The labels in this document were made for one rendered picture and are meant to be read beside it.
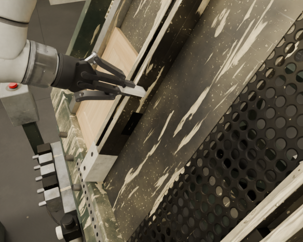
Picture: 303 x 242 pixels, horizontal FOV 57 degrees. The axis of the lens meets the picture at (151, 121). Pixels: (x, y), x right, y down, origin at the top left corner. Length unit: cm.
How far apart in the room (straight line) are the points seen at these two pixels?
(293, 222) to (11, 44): 53
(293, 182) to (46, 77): 47
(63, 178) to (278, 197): 92
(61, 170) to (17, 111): 37
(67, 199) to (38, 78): 64
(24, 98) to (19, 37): 81
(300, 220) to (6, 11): 55
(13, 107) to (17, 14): 88
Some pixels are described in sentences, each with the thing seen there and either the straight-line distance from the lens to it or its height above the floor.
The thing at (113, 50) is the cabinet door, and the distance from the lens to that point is 103.
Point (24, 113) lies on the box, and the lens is 143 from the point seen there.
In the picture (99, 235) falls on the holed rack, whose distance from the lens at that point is 88.
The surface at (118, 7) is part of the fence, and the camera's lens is 105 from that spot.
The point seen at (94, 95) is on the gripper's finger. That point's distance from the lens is 69.
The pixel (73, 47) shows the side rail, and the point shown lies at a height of 107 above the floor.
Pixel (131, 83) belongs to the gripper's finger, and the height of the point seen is 127.
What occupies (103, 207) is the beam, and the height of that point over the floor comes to 89.
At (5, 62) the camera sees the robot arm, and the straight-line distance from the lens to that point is 58.
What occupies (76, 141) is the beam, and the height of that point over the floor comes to 90.
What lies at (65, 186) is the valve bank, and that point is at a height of 74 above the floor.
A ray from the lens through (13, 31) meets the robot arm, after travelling 57.
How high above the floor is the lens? 169
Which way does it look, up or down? 43 degrees down
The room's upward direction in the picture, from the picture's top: straight up
